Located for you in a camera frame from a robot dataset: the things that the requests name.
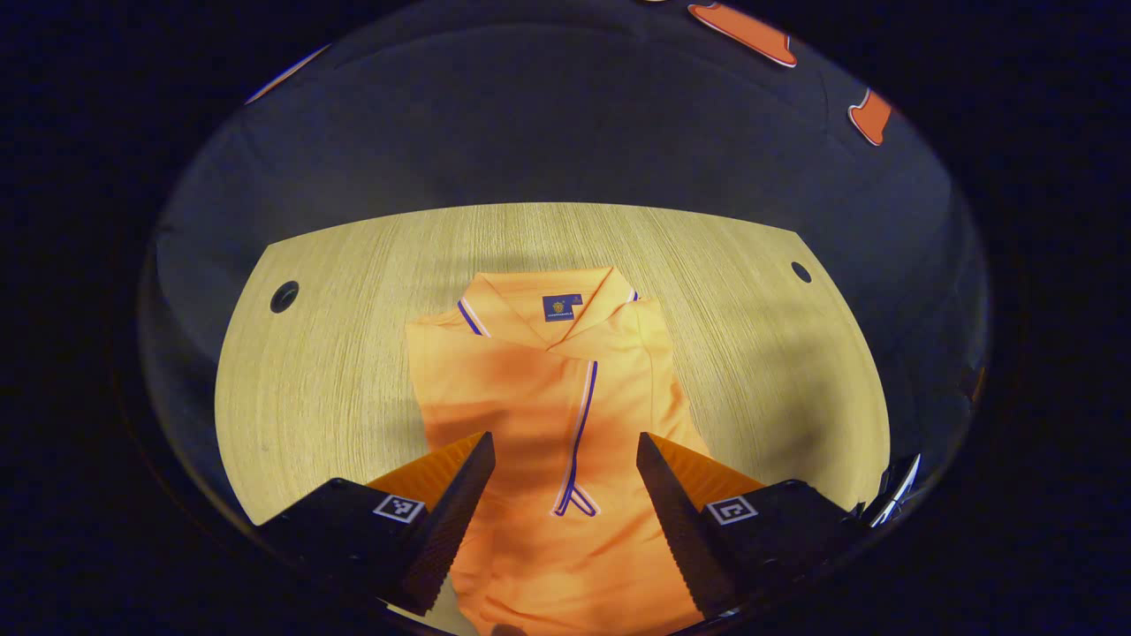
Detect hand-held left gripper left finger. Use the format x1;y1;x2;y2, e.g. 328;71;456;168
254;431;497;617

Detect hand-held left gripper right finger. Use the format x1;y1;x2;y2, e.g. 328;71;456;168
635;431;865;621

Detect orange polo T-shirt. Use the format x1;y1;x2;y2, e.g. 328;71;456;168
405;267;713;636

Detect black and white frame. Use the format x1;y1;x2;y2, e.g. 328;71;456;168
861;453;925;529

